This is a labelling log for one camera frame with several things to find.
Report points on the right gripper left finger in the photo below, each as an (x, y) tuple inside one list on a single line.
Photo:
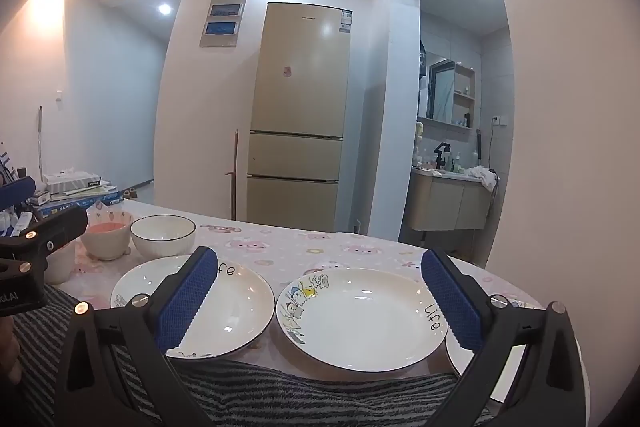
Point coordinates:
[(91, 388)]

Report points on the striped grey clothing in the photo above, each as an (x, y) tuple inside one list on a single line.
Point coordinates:
[(231, 393)]

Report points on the white plate with life text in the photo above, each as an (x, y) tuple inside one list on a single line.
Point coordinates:
[(238, 308)]

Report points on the white mop handle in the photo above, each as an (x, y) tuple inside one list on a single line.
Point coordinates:
[(39, 142)]

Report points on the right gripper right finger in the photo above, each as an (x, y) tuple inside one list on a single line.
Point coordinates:
[(548, 388)]

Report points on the person's left hand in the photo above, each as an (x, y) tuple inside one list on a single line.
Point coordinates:
[(10, 350)]

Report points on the pink cartoon tablecloth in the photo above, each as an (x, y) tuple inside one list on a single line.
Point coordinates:
[(278, 255)]

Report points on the white cloth on vanity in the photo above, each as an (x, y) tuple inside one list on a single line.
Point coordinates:
[(487, 177)]

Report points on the wall electrical panel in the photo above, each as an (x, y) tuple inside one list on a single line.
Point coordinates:
[(222, 24)]

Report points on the bathroom mirror cabinet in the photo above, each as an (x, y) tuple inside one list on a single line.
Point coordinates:
[(447, 91)]

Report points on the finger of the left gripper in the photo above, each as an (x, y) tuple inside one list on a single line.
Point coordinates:
[(16, 192)]

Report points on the pink strawberry bowl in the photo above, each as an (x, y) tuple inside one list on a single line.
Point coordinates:
[(107, 236)]

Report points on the red broom and dustpan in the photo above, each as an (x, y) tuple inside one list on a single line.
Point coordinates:
[(233, 176)]

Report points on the stack of books and boxes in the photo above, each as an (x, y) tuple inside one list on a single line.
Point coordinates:
[(105, 194)]

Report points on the white bowl with dark rim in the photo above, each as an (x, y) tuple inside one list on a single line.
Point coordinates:
[(161, 236)]

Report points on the bathroom vanity cabinet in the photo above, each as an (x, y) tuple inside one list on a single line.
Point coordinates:
[(446, 202)]

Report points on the white plate with cartoon animals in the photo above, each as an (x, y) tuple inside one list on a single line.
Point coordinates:
[(361, 320)]

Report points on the beige three-door refrigerator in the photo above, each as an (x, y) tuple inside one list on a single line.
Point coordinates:
[(298, 119)]

